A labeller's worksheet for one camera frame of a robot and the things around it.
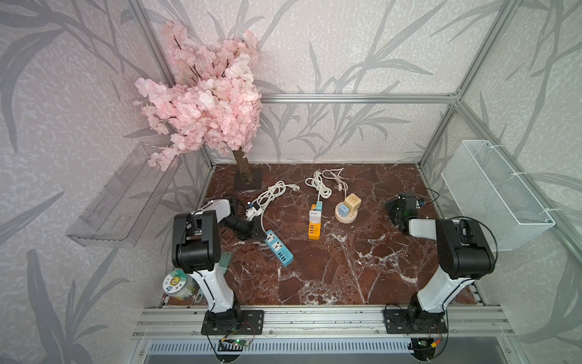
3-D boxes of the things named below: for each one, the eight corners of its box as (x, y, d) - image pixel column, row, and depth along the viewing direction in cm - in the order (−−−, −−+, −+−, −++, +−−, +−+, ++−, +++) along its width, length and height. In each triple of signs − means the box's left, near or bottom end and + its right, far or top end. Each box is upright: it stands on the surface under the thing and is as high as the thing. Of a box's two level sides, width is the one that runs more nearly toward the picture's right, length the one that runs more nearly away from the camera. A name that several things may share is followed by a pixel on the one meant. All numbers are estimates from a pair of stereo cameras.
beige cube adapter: (349, 218, 101) (352, 208, 95) (340, 209, 104) (342, 199, 98) (358, 210, 104) (362, 200, 97) (349, 202, 106) (352, 192, 100)
